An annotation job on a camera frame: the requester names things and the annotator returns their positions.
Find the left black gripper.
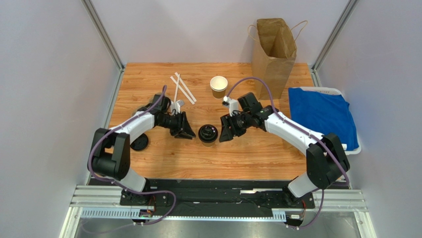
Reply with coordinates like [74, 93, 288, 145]
[158, 112, 196, 140]

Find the black coffee cup lid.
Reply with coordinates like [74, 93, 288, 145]
[198, 124, 218, 143]

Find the kraft paper cup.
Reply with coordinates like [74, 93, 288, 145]
[210, 76, 228, 99]
[202, 141, 215, 147]

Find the brown paper bag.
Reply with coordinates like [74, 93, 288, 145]
[248, 18, 308, 100]

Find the cardboard cup carrier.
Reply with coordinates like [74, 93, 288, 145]
[132, 98, 158, 118]

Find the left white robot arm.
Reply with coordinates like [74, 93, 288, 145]
[87, 94, 196, 205]

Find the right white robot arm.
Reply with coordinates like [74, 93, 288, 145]
[219, 93, 350, 207]

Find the blue cloth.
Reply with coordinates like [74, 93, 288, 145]
[288, 87, 362, 155]

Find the white plastic basket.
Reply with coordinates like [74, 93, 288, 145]
[298, 86, 362, 156]

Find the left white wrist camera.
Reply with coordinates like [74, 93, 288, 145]
[170, 100, 185, 115]

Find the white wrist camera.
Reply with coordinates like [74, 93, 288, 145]
[170, 100, 185, 115]
[222, 96, 239, 116]

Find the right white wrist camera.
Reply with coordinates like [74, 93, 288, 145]
[222, 96, 239, 116]

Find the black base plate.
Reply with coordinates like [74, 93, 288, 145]
[118, 179, 315, 218]

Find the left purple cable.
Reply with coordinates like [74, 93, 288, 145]
[87, 84, 177, 227]

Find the purple cable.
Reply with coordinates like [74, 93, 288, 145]
[87, 84, 177, 227]
[225, 76, 351, 230]

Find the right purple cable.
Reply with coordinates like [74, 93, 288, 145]
[225, 76, 351, 230]

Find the aluminium rail frame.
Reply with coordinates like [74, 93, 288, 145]
[59, 185, 376, 238]

